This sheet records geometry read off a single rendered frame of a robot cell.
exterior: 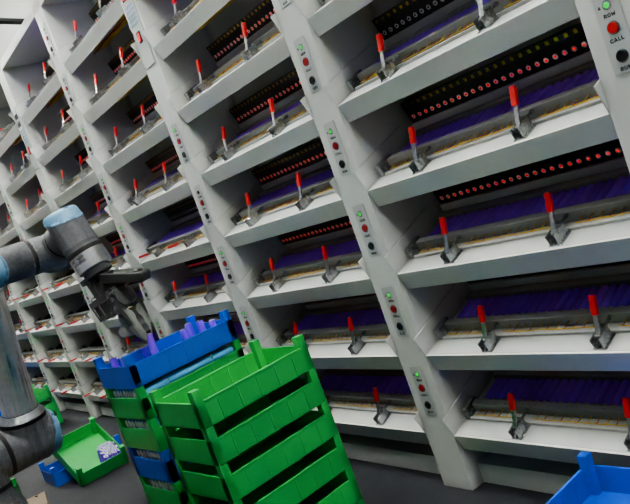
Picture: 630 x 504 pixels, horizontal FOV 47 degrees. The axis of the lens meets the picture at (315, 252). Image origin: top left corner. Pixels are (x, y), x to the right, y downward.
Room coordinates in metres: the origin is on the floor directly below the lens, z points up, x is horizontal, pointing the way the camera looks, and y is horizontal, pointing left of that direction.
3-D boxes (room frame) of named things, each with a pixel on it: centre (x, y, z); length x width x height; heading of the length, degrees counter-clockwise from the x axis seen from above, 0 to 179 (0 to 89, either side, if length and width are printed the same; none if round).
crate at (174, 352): (1.84, 0.44, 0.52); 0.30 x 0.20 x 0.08; 128
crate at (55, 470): (3.03, 1.22, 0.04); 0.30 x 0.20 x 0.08; 124
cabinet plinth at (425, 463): (2.59, 0.37, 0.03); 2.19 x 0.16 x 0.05; 34
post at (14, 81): (3.44, 0.98, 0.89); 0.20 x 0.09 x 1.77; 124
